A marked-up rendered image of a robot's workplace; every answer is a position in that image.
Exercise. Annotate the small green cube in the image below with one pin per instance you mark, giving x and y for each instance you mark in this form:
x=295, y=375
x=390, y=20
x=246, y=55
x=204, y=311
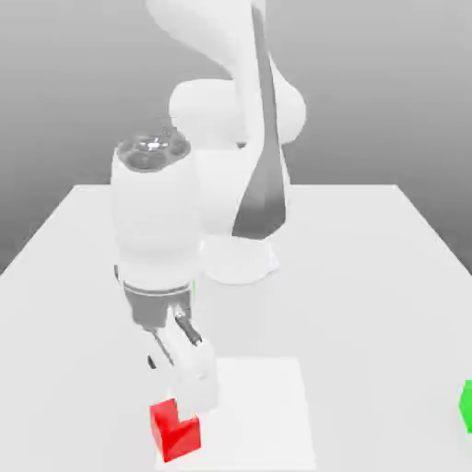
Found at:
x=467, y=405

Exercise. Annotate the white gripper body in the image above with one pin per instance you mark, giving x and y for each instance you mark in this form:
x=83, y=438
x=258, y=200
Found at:
x=191, y=365

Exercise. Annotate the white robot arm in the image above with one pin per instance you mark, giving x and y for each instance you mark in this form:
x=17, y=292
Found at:
x=155, y=221

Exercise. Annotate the small red cube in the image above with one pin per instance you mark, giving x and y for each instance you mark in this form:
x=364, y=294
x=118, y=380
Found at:
x=173, y=435

